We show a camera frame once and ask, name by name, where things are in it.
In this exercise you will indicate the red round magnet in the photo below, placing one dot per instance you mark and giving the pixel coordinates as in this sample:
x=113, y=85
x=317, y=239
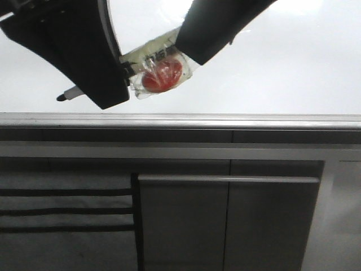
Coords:
x=160, y=72

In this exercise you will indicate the white whiteboard marker pen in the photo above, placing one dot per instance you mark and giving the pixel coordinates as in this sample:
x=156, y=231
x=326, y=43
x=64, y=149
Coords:
x=161, y=42

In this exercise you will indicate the grey aluminium whiteboard frame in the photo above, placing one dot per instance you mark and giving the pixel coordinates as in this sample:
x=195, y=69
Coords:
x=189, y=121

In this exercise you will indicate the grey cabinet with doors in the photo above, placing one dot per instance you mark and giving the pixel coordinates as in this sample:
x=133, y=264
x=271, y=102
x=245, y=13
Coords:
x=256, y=217

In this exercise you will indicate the grey drawer unit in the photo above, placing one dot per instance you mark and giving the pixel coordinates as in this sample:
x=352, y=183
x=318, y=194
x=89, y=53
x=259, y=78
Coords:
x=67, y=221

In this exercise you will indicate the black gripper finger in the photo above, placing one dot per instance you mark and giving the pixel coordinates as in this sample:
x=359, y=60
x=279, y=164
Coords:
x=210, y=25
x=77, y=38

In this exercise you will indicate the white glossy whiteboard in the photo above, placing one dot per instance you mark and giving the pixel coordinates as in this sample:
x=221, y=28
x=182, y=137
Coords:
x=297, y=57

